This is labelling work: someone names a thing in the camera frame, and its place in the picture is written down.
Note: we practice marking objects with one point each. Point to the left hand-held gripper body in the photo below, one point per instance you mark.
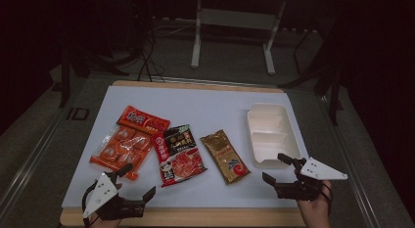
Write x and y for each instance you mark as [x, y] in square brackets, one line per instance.
[102, 195]

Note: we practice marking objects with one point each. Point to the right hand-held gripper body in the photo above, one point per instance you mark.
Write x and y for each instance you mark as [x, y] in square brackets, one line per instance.
[319, 172]

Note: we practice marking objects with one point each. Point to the white compartment tray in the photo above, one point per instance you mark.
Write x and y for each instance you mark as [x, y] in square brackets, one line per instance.
[270, 133]

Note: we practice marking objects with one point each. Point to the red and black seasoning packet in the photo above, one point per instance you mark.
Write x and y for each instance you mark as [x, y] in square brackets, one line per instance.
[179, 156]

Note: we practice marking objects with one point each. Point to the gold-brown seasoning packet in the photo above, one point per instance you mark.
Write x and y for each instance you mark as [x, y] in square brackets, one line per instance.
[225, 156]

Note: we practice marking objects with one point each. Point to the person's left hand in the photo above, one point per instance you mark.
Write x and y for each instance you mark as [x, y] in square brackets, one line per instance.
[106, 224]

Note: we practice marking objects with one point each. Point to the person's right hand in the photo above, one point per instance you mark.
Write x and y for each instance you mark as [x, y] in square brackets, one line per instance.
[314, 211]

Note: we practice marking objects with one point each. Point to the orange-red soup base cube packet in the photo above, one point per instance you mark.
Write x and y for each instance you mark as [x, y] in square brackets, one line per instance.
[130, 146]

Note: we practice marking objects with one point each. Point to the black metal stand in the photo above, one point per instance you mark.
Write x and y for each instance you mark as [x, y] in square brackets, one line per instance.
[334, 91]
[65, 78]

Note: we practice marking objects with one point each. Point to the white table mat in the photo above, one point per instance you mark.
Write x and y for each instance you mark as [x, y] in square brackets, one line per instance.
[195, 104]

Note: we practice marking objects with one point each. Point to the grey metal floor rail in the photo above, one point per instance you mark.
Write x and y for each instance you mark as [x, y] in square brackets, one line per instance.
[354, 175]
[29, 162]

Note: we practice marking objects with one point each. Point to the black rectangular floor bracket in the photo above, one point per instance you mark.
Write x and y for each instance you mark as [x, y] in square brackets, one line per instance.
[77, 113]

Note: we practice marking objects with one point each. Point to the white metal desk frame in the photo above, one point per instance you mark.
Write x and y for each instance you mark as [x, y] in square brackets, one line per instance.
[235, 18]

